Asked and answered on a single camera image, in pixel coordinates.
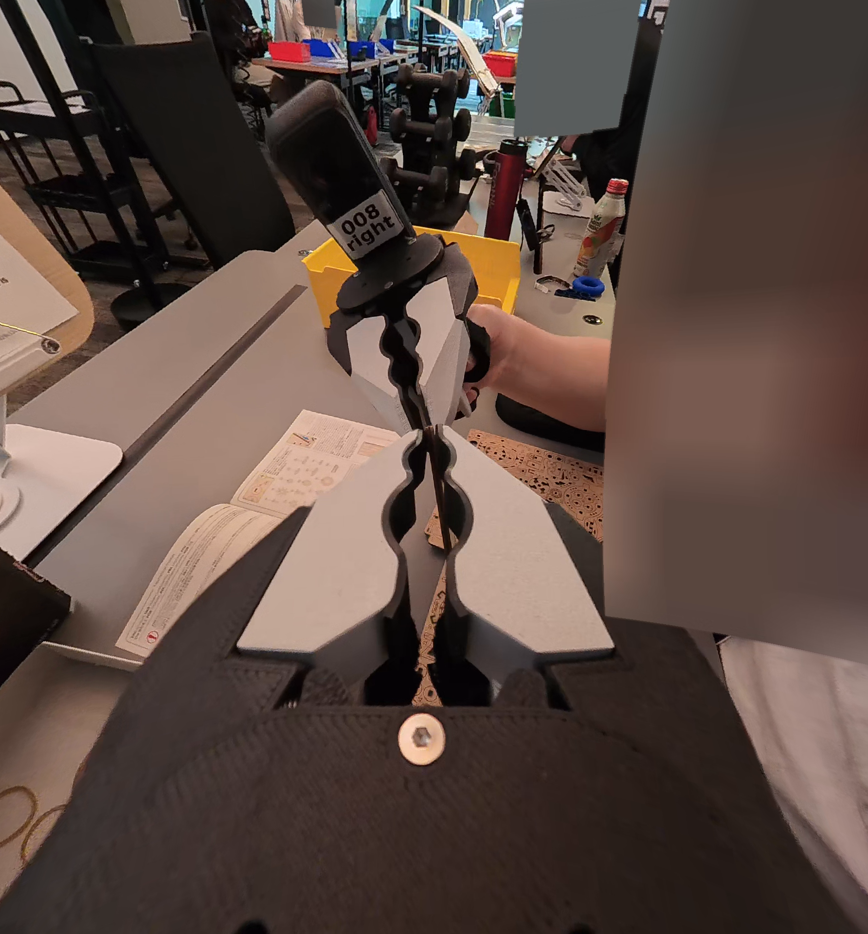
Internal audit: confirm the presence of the pile of rubber bands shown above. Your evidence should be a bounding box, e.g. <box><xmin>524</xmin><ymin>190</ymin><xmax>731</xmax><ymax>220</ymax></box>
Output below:
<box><xmin>0</xmin><ymin>787</ymin><xmax>70</xmax><ymax>863</ymax></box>

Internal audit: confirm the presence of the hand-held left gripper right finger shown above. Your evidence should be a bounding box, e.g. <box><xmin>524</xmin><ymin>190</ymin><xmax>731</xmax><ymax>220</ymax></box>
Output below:
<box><xmin>434</xmin><ymin>427</ymin><xmax>616</xmax><ymax>705</ymax></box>

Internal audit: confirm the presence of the dark grey partition panel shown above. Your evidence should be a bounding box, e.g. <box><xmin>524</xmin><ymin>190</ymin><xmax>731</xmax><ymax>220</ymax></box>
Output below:
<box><xmin>91</xmin><ymin>33</ymin><xmax>296</xmax><ymax>271</ymax></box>

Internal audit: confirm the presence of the white folding stand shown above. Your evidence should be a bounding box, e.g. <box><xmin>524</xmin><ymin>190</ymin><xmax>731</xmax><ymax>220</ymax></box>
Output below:
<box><xmin>540</xmin><ymin>157</ymin><xmax>588</xmax><ymax>213</ymax></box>

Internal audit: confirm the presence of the black wrist rest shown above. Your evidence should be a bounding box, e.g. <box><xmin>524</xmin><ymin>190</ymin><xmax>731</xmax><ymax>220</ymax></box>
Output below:
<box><xmin>495</xmin><ymin>393</ymin><xmax>606</xmax><ymax>453</ymax></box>

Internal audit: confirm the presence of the person's white shirt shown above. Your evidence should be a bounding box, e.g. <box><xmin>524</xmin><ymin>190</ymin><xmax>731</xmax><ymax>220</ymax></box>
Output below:
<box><xmin>719</xmin><ymin>635</ymin><xmax>868</xmax><ymax>934</ymax></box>

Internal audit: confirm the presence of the black dumbbell rack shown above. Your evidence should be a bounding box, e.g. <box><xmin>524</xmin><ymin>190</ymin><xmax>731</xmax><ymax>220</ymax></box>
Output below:
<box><xmin>383</xmin><ymin>62</ymin><xmax>479</xmax><ymax>227</ymax></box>

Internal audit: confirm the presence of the red metal bottle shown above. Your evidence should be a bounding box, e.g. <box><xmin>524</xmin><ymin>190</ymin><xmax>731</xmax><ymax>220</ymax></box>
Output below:
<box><xmin>485</xmin><ymin>137</ymin><xmax>528</xmax><ymax>242</ymax></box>

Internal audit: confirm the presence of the paper instruction booklet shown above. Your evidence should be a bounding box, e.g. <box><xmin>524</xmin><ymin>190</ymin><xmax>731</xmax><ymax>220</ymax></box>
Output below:
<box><xmin>116</xmin><ymin>409</ymin><xmax>406</xmax><ymax>665</ymax></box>

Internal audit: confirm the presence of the white cardboard tray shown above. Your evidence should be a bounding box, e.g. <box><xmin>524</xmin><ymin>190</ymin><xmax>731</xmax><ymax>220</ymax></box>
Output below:
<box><xmin>0</xmin><ymin>638</ymin><xmax>143</xmax><ymax>934</ymax></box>

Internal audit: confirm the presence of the person's right forearm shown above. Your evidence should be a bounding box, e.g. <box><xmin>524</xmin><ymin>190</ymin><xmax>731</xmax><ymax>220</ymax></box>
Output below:
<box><xmin>543</xmin><ymin>321</ymin><xmax>612</xmax><ymax>433</ymax></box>

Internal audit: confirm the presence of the black model kit box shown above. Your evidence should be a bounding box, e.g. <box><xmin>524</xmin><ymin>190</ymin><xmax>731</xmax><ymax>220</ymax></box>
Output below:
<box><xmin>0</xmin><ymin>536</ymin><xmax>72</xmax><ymax>727</ymax></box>

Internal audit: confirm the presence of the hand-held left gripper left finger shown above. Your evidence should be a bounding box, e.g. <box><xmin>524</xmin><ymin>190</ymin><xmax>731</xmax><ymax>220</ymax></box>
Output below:
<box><xmin>237</xmin><ymin>429</ymin><xmax>429</xmax><ymax>705</ymax></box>

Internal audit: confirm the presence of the black wire cart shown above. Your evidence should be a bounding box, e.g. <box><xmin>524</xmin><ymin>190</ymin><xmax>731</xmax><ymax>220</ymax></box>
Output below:
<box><xmin>0</xmin><ymin>79</ymin><xmax>172</xmax><ymax>267</ymax></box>

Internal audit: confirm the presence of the yellow plastic bin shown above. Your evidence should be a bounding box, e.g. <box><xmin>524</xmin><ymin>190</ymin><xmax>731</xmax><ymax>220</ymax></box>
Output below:
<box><xmin>303</xmin><ymin>235</ymin><xmax>523</xmax><ymax>340</ymax></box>

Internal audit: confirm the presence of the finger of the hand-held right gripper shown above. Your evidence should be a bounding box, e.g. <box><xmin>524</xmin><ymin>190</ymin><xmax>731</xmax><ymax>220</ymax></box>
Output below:
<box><xmin>394</xmin><ymin>281</ymin><xmax>468</xmax><ymax>426</ymax></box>
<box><xmin>346</xmin><ymin>312</ymin><xmax>436</xmax><ymax>433</ymax></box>

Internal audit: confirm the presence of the clear drink bottle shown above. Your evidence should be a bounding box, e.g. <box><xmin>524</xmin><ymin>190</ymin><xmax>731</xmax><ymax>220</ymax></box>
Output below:
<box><xmin>574</xmin><ymin>179</ymin><xmax>631</xmax><ymax>278</ymax></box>

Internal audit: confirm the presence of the person's right hand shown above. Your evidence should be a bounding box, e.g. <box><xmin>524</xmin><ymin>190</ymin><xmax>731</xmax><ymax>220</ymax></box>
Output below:
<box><xmin>465</xmin><ymin>303</ymin><xmax>552</xmax><ymax>413</ymax></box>

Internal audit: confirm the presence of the wooden board with paper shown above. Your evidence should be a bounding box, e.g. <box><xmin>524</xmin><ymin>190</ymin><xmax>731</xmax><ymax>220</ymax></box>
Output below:
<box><xmin>0</xmin><ymin>149</ymin><xmax>95</xmax><ymax>417</ymax></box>

